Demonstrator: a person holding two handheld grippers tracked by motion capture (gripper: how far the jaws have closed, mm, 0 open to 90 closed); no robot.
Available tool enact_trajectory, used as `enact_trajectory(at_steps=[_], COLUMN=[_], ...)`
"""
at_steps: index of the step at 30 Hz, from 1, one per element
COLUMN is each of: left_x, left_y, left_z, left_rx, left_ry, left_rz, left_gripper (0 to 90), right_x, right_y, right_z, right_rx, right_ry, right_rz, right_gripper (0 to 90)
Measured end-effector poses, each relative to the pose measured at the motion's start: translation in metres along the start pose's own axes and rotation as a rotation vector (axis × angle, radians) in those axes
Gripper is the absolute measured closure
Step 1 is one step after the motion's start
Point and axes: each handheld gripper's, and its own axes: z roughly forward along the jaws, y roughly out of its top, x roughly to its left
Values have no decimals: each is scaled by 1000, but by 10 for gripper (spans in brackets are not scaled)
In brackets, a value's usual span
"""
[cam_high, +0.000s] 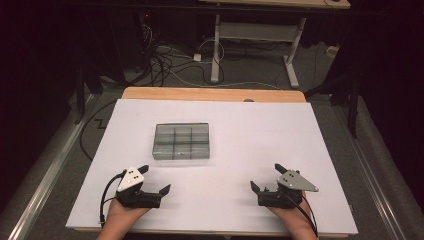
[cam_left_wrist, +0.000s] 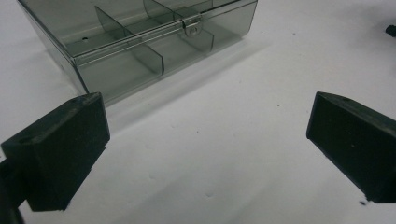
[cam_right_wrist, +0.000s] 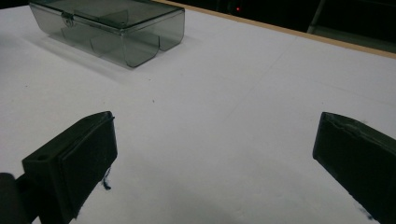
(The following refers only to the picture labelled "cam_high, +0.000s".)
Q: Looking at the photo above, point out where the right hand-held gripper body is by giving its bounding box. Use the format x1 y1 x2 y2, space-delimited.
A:
257 169 319 210

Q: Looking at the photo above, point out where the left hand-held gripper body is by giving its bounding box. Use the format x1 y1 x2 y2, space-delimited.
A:
115 165 163 209

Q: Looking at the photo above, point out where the clear plastic compartment box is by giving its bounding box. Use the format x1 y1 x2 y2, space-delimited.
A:
152 122 211 161

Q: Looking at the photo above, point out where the person's left hand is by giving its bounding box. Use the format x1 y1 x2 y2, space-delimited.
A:
105 199 151 231

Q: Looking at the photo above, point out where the person's right hand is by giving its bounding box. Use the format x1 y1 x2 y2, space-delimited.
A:
266 193 314 231

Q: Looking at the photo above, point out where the white table sheet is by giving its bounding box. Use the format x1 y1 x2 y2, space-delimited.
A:
65 98 359 235

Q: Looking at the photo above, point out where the black stand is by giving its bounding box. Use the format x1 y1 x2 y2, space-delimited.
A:
74 63 88 125
304 71 363 139

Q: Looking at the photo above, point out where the white-framed desk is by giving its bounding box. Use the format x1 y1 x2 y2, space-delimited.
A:
199 0 352 89

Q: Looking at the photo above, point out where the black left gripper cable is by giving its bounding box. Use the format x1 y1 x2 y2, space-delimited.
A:
98 169 128 228

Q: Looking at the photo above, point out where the black floor cable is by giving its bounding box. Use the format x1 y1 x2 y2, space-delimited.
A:
79 99 118 162

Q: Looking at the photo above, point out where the metal floor rail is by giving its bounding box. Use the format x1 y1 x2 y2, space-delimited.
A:
8 94 96 240
333 103 406 240

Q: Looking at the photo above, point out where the white floor cable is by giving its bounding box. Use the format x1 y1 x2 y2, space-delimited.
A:
166 68 281 90

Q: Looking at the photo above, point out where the tangle of black cables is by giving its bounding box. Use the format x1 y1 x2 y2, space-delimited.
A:
141 23 228 88

